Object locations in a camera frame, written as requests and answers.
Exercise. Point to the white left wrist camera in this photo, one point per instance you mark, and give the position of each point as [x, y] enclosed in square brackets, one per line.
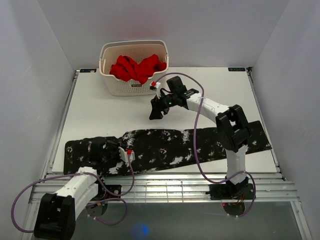
[127, 156]

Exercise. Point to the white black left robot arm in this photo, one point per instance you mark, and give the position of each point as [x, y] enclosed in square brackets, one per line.
[58, 211]

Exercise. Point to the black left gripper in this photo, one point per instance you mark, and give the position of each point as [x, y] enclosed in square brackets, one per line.
[116, 145]

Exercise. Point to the red crumpled garment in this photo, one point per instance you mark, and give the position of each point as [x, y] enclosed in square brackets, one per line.
[127, 69]

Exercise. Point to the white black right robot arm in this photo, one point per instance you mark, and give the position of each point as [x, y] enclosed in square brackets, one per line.
[232, 126]

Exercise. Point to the black white patterned trousers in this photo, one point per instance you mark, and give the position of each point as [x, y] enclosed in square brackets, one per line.
[162, 149]

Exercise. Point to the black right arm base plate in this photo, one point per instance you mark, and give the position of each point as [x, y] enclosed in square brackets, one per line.
[226, 192]

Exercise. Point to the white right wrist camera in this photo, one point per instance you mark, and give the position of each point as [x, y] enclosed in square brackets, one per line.
[156, 87]

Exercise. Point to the cream perforated plastic basket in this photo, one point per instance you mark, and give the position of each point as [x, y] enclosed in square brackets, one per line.
[138, 50]

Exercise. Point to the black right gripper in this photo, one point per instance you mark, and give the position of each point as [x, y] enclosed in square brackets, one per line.
[157, 106]

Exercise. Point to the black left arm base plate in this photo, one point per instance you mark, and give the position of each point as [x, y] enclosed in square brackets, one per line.
[109, 191]

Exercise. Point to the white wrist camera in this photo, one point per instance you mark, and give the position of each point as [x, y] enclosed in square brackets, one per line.
[127, 156]
[156, 87]

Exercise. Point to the aluminium rail frame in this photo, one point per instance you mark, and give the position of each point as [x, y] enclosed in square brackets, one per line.
[193, 188]

